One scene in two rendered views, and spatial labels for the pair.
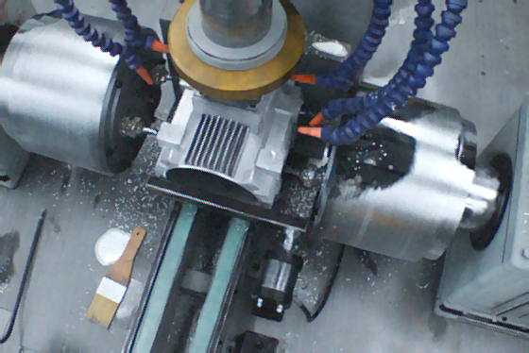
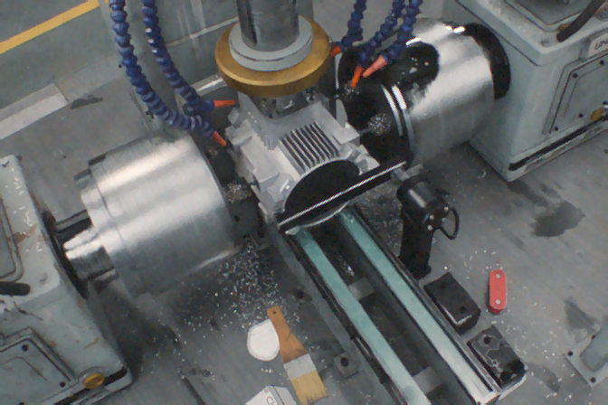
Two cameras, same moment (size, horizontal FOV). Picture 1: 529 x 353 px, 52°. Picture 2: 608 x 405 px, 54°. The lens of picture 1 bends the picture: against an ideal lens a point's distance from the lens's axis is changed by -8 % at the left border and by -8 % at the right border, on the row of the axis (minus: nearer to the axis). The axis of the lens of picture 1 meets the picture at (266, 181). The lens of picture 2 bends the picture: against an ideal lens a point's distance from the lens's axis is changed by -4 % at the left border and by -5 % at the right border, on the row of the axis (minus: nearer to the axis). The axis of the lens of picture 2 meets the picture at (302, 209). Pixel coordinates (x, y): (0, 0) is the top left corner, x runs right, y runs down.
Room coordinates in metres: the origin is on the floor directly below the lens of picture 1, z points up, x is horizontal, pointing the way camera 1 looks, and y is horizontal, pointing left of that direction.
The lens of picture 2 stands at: (-0.18, 0.51, 1.87)
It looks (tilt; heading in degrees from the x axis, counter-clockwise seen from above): 54 degrees down; 323
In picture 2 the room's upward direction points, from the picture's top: 6 degrees counter-clockwise
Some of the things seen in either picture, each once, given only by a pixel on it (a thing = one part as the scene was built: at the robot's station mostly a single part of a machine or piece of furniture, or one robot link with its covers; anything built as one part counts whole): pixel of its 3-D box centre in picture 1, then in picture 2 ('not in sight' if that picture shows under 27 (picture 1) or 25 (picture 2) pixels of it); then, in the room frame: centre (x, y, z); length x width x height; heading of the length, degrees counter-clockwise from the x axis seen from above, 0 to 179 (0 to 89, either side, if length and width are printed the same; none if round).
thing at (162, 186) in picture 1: (225, 206); (342, 194); (0.30, 0.06, 1.01); 0.26 x 0.04 x 0.03; 77
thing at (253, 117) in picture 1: (237, 84); (279, 106); (0.46, 0.05, 1.11); 0.12 x 0.11 x 0.07; 167
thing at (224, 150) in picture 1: (230, 135); (294, 156); (0.42, 0.06, 1.02); 0.20 x 0.19 x 0.19; 167
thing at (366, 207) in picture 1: (406, 177); (423, 88); (0.35, -0.22, 1.04); 0.41 x 0.25 x 0.25; 77
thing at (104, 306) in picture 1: (118, 276); (292, 353); (0.22, 0.26, 0.80); 0.21 x 0.05 x 0.01; 161
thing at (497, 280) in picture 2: not in sight; (497, 291); (0.04, -0.10, 0.81); 0.09 x 0.03 x 0.02; 128
